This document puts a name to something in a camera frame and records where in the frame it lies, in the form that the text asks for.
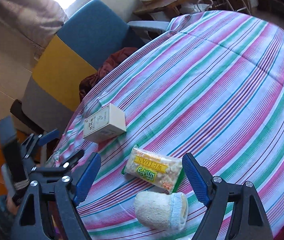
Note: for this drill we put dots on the wooden side desk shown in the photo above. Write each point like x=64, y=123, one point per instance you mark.
x=159, y=5

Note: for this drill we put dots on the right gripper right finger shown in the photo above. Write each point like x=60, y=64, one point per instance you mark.
x=248, y=218

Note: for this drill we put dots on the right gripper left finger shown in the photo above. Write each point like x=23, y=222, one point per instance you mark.
x=33, y=220

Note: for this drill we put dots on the yellow green snack pack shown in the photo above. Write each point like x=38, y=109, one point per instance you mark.
x=161, y=171

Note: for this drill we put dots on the dark red cloth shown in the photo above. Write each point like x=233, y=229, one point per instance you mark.
x=110, y=63

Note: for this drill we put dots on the striped tablecloth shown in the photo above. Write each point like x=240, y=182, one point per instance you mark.
x=212, y=85

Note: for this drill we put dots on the rolled white sock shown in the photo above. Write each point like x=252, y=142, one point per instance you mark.
x=161, y=211

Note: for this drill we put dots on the white cardboard box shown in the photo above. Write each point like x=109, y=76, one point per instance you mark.
x=106, y=123

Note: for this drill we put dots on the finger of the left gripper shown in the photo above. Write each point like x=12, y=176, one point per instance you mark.
x=71, y=161
x=43, y=139

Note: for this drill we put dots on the grey yellow blue chair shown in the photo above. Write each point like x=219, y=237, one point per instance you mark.
x=76, y=51

